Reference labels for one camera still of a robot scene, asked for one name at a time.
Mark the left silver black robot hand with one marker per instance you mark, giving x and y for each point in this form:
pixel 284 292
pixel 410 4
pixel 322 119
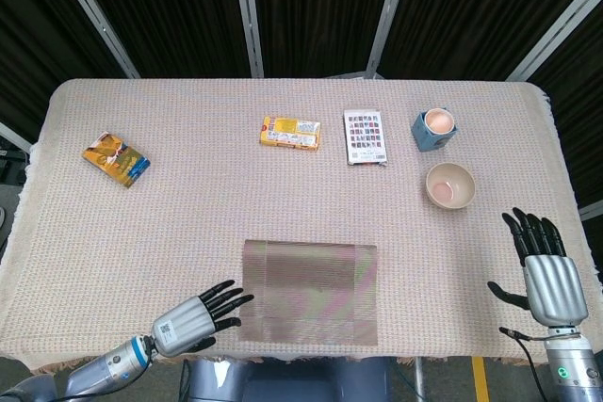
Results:
pixel 184 322

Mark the orange and blue snack box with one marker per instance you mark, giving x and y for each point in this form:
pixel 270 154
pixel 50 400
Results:
pixel 118 159

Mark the pink cup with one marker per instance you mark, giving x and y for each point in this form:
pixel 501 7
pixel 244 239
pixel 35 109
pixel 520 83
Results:
pixel 438 122

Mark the pink bowl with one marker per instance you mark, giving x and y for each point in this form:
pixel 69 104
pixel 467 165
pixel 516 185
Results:
pixel 459 197

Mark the yellow flat snack box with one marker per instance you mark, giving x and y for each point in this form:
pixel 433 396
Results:
pixel 289 133

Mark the beige woven tablecloth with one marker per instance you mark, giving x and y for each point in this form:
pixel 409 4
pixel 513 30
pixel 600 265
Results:
pixel 188 209

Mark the grey metal frame post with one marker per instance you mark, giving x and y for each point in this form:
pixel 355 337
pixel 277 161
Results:
pixel 247 11
pixel 14 136
pixel 556 27
pixel 388 11
pixel 94 20
pixel 591 211

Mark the black pleated curtain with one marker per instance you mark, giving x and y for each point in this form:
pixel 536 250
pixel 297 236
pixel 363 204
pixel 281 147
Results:
pixel 179 6

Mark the blue square cup box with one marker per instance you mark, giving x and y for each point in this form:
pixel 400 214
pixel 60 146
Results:
pixel 426 140

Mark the brown woven placemat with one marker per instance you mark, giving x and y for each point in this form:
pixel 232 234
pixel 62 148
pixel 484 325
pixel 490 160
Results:
pixel 306 294

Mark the white picture-grid card box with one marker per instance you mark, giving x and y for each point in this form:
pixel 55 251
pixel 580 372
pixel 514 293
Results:
pixel 365 136

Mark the metal table leg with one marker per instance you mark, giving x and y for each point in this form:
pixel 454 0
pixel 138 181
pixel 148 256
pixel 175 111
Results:
pixel 418 381

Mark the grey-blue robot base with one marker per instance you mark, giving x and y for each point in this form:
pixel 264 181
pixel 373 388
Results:
pixel 282 383

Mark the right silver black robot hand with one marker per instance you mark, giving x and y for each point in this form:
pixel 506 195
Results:
pixel 556 289

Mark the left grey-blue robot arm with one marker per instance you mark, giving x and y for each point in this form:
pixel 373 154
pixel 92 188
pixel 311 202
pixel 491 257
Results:
pixel 108 364

